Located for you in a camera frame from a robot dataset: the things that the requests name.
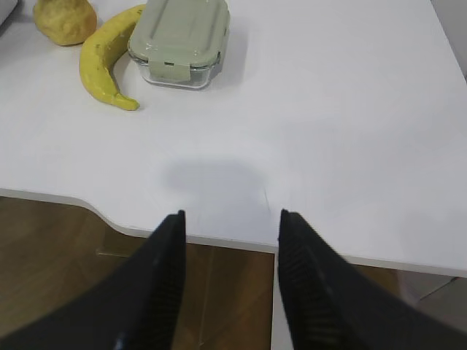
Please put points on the yellow banana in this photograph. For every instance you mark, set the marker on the yellow banana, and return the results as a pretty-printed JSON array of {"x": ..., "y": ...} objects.
[{"x": 99, "y": 54}]

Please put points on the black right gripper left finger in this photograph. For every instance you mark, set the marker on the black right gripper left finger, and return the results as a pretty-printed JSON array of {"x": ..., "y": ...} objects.
[{"x": 135, "y": 307}]

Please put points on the yellow pear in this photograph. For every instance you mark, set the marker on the yellow pear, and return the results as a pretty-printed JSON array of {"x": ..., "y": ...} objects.
[{"x": 65, "y": 23}]

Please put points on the glass container green lid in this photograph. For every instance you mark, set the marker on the glass container green lid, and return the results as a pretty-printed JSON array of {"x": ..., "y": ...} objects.
[{"x": 180, "y": 43}]

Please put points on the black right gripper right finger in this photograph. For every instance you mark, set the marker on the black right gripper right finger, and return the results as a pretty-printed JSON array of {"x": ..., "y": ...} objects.
[{"x": 329, "y": 304}]

